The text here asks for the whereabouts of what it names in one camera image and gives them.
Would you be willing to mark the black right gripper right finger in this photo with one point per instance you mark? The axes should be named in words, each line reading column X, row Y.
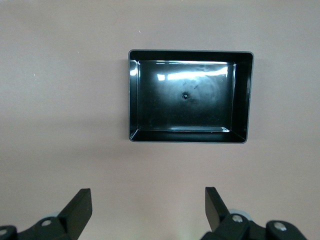
column 217, row 217

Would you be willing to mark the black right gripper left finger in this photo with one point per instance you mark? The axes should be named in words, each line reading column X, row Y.
column 75, row 217

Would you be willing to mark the black plastic box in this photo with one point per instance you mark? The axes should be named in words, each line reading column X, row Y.
column 185, row 100

